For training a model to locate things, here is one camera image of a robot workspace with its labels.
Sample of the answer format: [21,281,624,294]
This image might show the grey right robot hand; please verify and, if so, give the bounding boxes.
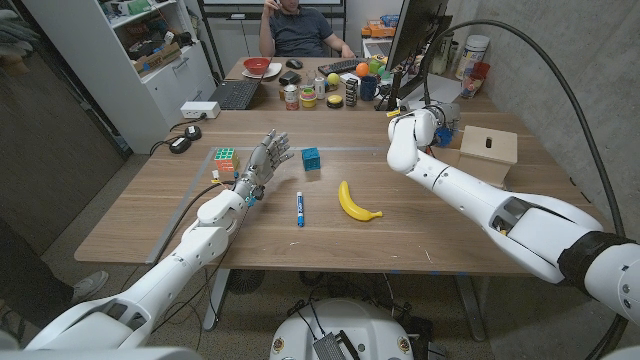
[432,102,462,131]

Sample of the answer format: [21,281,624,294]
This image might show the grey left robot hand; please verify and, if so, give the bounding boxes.
[232,128,295,201]

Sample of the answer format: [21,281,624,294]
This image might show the wooden drawer with red front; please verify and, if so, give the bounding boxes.
[430,142,464,169]

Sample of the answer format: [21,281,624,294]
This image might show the teal studded block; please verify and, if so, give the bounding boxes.
[300,146,322,173]

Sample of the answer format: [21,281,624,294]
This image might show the yellow banana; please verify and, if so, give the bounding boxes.
[337,180,384,223]

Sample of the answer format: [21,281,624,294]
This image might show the black white block tower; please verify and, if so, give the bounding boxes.
[344,77,360,108]

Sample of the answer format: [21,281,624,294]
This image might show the white paper sheets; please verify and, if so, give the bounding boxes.
[399,73,463,106]

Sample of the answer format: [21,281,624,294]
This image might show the clear jar of coloured pieces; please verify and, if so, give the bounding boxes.
[460,73,484,100]

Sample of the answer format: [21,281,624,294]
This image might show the colourful puzzle cube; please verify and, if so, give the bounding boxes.
[213,146,240,174]

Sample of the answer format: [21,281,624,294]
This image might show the wooden box with slot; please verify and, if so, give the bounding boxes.
[457,125,519,189]

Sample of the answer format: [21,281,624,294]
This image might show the grey metal bottle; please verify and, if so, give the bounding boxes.
[430,30,455,76]

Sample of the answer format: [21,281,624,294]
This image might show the white labelled canister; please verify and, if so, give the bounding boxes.
[454,34,491,81]

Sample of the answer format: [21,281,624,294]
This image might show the red labelled tin can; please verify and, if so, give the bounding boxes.
[283,83,300,112]

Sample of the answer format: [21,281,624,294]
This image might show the black laptop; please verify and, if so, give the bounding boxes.
[208,78,261,111]

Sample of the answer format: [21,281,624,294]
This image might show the white power strip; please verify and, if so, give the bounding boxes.
[179,101,222,120]

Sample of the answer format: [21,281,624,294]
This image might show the dark blue mug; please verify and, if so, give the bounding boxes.
[359,75,381,102]

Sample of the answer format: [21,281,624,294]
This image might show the black computer monitor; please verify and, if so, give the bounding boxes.
[375,0,454,112]

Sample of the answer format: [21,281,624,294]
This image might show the white plate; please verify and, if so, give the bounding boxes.
[241,62,283,81]

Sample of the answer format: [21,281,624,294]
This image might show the red bowl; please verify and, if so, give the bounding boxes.
[243,57,272,76]

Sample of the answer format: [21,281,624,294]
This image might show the orange box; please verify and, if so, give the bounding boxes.
[360,19,397,40]

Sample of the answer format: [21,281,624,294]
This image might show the black keyboard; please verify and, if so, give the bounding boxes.
[317,58,369,77]

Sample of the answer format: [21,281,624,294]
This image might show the seated person in dark shirt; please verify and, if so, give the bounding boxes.
[258,0,357,60]

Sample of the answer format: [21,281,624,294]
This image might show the white table leg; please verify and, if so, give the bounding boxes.
[202,268,231,332]

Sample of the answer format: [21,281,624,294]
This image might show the cardboard box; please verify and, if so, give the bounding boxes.
[132,41,183,77]

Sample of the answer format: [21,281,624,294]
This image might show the white shelf cabinet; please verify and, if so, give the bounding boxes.
[22,0,217,155]

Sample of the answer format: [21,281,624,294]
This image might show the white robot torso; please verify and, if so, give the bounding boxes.
[269,298,415,360]

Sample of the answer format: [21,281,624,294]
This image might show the grey table leg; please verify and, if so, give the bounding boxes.
[454,273,487,343]

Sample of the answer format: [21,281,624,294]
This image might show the standing person in dark trousers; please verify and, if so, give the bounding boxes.
[0,219,109,341]

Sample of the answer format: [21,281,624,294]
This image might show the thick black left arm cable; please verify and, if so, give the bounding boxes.
[159,182,236,251]

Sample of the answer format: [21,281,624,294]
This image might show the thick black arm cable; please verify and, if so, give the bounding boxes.
[421,18,630,360]
[159,182,236,251]

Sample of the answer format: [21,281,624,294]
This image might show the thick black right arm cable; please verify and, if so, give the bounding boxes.
[421,18,630,360]

